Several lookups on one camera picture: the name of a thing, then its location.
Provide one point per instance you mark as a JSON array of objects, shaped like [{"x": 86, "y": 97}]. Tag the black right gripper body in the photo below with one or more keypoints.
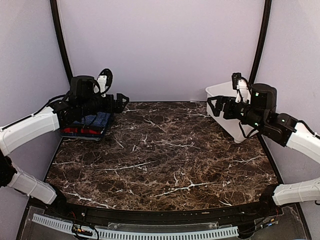
[{"x": 252, "y": 117}]

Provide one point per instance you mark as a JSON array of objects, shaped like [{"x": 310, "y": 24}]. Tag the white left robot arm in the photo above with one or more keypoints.
[{"x": 51, "y": 117}]

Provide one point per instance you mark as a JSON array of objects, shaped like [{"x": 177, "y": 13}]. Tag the black right frame post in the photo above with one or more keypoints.
[{"x": 261, "y": 40}]

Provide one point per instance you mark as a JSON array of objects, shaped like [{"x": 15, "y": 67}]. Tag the black left frame post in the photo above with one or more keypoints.
[{"x": 60, "y": 39}]

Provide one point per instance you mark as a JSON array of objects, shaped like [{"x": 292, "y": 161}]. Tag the blue checked long sleeve shirt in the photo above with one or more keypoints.
[{"x": 98, "y": 120}]

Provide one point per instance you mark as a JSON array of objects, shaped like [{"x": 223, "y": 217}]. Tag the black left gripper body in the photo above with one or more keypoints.
[{"x": 88, "y": 106}]

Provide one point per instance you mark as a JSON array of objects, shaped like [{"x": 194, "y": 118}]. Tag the white slotted cable duct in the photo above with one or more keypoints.
[{"x": 117, "y": 231}]

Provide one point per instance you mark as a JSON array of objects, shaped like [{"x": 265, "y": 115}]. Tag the black frame post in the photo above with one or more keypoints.
[
  {"x": 261, "y": 40},
  {"x": 60, "y": 39}
]

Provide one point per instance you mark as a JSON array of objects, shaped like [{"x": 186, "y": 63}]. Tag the red plaid folded shirt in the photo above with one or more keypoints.
[{"x": 77, "y": 131}]

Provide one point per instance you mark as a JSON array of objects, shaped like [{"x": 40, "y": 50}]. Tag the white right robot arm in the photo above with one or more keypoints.
[{"x": 282, "y": 128}]

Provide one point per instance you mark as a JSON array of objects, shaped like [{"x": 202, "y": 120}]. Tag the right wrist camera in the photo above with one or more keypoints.
[{"x": 238, "y": 83}]

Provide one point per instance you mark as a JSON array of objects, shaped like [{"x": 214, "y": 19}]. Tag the black front table rail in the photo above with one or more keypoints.
[{"x": 245, "y": 215}]

